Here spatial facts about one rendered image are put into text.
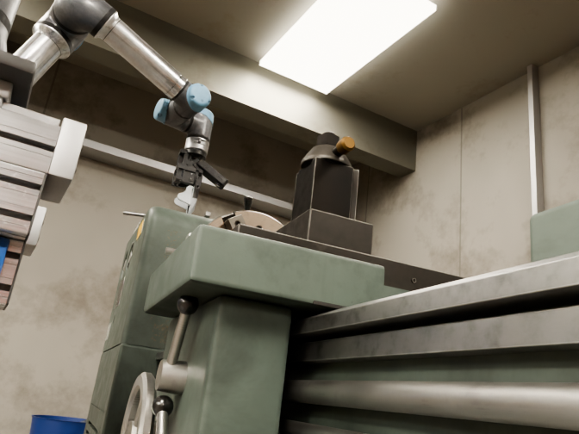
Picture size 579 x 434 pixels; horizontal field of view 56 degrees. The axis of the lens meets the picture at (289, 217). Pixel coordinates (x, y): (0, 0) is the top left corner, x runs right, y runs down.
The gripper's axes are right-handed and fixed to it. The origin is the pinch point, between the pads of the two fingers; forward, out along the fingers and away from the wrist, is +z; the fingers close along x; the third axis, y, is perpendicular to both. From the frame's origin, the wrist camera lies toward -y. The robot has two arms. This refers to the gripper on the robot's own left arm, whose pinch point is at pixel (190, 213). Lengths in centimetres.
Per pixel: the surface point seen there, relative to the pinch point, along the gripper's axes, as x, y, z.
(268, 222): 31.9, -15.1, 8.2
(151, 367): 17, 6, 48
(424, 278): 99, -17, 34
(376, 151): -197, -177, -156
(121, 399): 17, 11, 56
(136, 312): 16.4, 11.8, 35.0
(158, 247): 16.4, 9.8, 17.2
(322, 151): 93, -2, 16
